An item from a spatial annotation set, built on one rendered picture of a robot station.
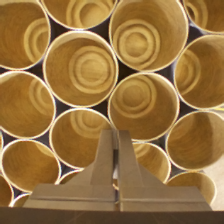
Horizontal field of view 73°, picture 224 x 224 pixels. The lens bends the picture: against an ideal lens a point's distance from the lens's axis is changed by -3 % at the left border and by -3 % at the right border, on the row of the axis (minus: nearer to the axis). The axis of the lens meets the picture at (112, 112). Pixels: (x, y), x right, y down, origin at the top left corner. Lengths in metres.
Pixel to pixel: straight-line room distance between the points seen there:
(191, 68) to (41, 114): 0.22
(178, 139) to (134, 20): 0.18
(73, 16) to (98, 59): 0.06
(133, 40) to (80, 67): 0.08
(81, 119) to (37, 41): 0.12
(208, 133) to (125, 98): 0.12
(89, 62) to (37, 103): 0.10
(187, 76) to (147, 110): 0.07
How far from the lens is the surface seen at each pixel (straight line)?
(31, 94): 0.25
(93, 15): 0.23
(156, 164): 0.22
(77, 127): 0.24
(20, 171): 0.24
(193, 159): 0.21
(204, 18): 0.26
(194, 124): 0.26
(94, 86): 0.22
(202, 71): 0.25
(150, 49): 0.23
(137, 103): 0.23
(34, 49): 0.25
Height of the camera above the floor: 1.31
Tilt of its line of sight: 73 degrees down
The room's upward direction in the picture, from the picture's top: 178 degrees counter-clockwise
